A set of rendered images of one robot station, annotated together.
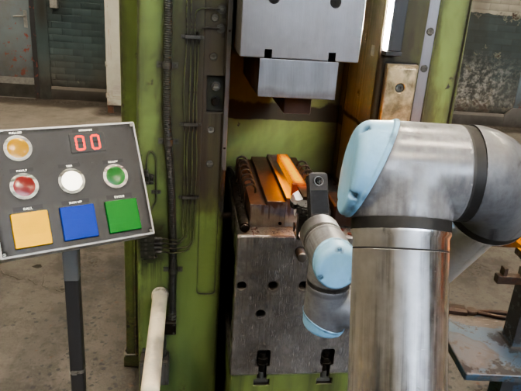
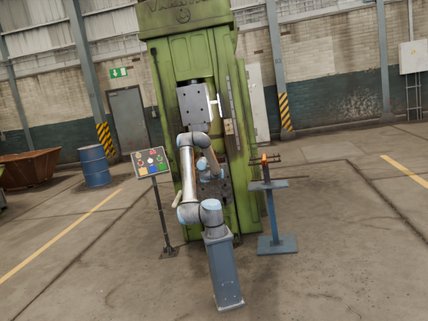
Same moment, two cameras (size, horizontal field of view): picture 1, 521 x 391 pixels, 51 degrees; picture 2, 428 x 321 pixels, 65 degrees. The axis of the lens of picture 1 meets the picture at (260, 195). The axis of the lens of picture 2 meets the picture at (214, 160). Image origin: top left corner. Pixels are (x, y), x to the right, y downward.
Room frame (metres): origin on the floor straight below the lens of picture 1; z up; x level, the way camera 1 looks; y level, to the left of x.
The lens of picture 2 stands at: (-2.02, -1.02, 1.71)
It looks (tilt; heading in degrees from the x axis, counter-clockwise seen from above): 12 degrees down; 14
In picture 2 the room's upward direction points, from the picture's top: 10 degrees counter-clockwise
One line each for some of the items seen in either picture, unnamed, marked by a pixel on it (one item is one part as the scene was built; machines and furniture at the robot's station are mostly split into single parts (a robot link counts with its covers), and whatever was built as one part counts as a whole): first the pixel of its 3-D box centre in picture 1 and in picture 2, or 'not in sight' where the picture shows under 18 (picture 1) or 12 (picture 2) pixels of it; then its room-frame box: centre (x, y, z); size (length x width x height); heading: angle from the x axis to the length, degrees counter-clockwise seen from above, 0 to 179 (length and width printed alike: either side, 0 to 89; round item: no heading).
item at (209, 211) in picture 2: not in sight; (211, 211); (0.36, -0.34, 0.79); 0.17 x 0.15 x 0.18; 92
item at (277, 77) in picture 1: (284, 67); (200, 126); (1.59, -0.04, 1.32); 0.42 x 0.20 x 0.10; 8
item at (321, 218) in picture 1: (322, 236); not in sight; (1.10, -0.14, 1.02); 0.10 x 0.05 x 0.09; 99
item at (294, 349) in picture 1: (284, 262); (214, 179); (1.61, -0.10, 0.69); 0.56 x 0.38 x 0.45; 8
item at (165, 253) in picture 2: not in sight; (168, 249); (1.23, 0.47, 0.05); 0.22 x 0.22 x 0.09; 8
